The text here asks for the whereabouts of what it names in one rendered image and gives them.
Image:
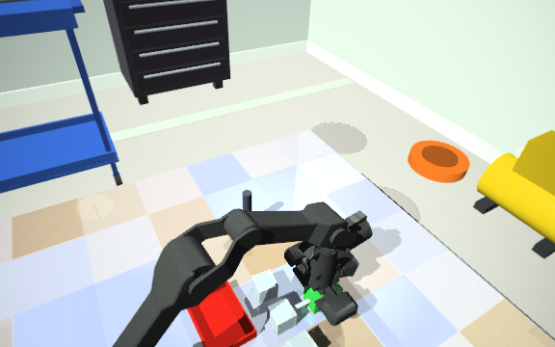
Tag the black cylinder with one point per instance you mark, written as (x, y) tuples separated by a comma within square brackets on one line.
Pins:
[(246, 195)]

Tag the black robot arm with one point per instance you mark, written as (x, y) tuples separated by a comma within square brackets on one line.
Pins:
[(185, 274)]

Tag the red tray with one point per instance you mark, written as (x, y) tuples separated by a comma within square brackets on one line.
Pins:
[(221, 321)]

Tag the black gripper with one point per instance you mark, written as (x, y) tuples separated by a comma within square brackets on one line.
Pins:
[(336, 305)]

